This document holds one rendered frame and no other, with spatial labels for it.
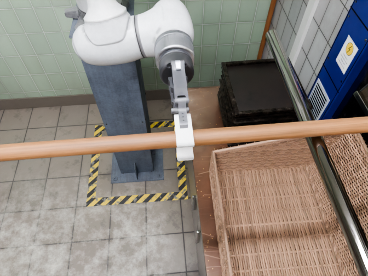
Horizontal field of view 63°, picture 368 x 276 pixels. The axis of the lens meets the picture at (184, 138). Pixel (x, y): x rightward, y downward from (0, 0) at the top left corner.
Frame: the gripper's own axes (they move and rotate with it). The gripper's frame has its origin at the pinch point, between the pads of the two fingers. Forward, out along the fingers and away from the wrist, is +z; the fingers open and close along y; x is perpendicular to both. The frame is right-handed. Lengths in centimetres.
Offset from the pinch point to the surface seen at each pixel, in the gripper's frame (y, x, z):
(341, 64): 25, -58, -43
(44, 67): 84, 77, -121
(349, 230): 1.9, -24.2, 18.6
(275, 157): 52, -37, -25
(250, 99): 39, -29, -42
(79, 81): 97, 59, -121
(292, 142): 43, -41, -25
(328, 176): 1.8, -24.4, 9.2
